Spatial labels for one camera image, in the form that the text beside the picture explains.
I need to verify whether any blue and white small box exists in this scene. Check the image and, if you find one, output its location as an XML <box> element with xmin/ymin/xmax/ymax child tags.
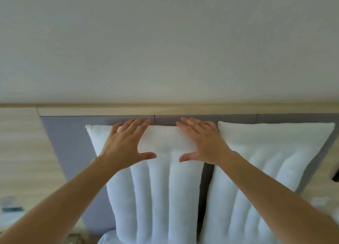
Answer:
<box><xmin>1</xmin><ymin>196</ymin><xmax>25</xmax><ymax>213</ymax></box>

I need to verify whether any white quilted pillow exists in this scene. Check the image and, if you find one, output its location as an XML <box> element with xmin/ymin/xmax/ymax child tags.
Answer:
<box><xmin>85</xmin><ymin>124</ymin><xmax>204</xmax><ymax>244</ymax></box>
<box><xmin>199</xmin><ymin>121</ymin><xmax>336</xmax><ymax>244</ymax></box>

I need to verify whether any person's right hand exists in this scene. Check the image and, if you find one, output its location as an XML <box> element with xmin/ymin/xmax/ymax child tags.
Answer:
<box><xmin>176</xmin><ymin>117</ymin><xmax>235</xmax><ymax>166</ymax></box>

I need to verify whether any grey upholstered headboard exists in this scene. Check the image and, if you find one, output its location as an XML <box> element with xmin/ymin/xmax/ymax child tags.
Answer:
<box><xmin>40</xmin><ymin>114</ymin><xmax>339</xmax><ymax>237</ymax></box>

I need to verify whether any person's left forearm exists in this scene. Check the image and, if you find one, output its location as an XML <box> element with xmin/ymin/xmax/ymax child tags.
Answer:
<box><xmin>0</xmin><ymin>156</ymin><xmax>120</xmax><ymax>244</ymax></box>

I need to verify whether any white bed sheet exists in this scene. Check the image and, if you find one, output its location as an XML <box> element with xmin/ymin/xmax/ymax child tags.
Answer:
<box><xmin>97</xmin><ymin>229</ymin><xmax>119</xmax><ymax>244</ymax></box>

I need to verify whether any person's right forearm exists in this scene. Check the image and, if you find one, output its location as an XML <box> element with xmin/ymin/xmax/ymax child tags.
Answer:
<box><xmin>216</xmin><ymin>151</ymin><xmax>339</xmax><ymax>244</ymax></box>

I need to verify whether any light wood headboard ledge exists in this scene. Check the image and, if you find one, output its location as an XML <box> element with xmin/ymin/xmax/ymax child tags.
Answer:
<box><xmin>0</xmin><ymin>103</ymin><xmax>339</xmax><ymax>117</ymax></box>

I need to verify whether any person's left hand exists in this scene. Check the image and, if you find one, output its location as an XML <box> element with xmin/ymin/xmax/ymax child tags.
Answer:
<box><xmin>99</xmin><ymin>118</ymin><xmax>157</xmax><ymax>171</ymax></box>

